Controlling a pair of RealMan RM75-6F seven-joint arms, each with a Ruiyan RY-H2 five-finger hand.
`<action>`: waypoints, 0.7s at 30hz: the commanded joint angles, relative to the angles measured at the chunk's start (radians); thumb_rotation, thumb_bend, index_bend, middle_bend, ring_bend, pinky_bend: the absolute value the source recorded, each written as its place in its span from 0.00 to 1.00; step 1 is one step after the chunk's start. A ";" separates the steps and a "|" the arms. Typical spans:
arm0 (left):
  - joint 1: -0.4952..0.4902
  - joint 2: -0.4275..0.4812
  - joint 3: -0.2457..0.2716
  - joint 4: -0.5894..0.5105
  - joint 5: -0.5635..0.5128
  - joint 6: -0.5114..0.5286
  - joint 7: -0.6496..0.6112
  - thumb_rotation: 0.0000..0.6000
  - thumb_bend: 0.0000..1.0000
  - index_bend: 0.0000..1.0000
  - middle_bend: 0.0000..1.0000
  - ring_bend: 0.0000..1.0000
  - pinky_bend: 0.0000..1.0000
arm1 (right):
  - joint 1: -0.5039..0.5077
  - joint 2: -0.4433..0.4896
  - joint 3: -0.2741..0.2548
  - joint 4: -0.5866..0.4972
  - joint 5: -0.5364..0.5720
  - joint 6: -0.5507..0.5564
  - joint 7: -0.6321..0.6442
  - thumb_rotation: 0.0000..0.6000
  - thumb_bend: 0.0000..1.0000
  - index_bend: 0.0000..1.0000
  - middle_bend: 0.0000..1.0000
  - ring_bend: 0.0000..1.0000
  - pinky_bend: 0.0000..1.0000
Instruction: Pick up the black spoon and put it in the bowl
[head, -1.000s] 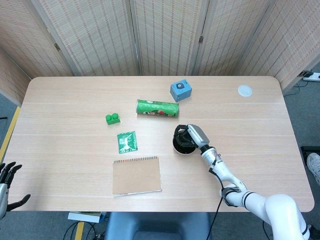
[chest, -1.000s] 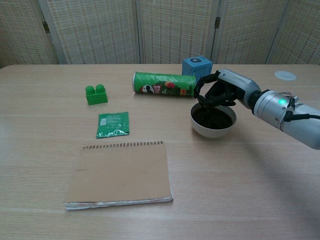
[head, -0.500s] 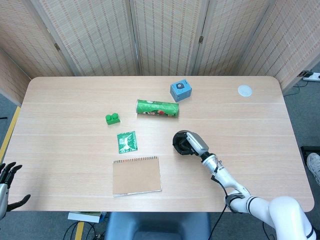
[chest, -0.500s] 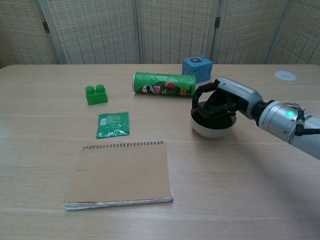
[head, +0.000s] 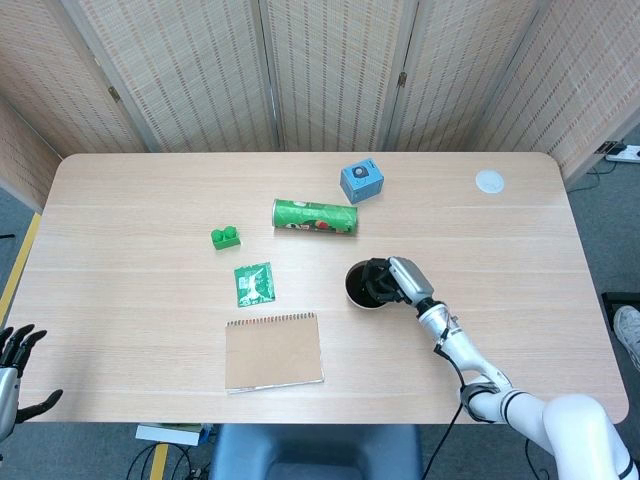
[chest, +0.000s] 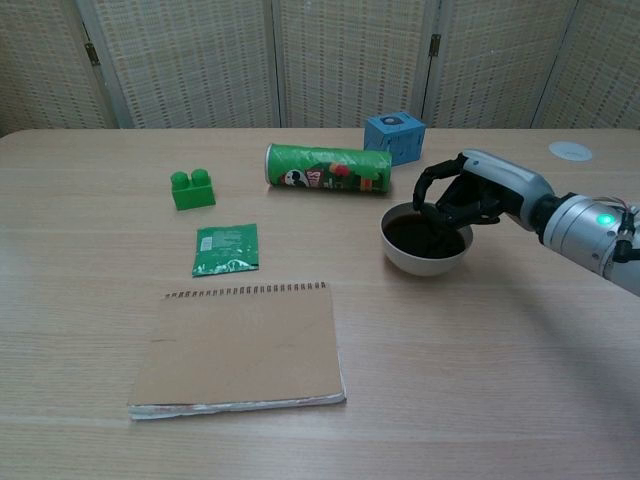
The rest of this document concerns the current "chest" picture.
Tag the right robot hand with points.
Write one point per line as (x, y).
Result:
(505, 180)

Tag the white bowl with dark liquid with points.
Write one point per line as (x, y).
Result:
(425, 268)

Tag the blue cube box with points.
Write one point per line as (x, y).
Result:
(400, 145)

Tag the woven folding screen panel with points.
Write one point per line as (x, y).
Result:
(40, 65)
(600, 65)
(190, 60)
(500, 60)
(350, 60)

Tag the brass screen hinge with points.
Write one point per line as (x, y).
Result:
(90, 52)
(435, 44)

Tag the green Pringles can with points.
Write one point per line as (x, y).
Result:
(325, 170)

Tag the green foil sachet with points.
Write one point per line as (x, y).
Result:
(225, 250)

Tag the green toy building brick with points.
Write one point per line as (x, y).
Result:
(192, 197)

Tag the brown spiral notebook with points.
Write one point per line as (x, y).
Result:
(240, 350)

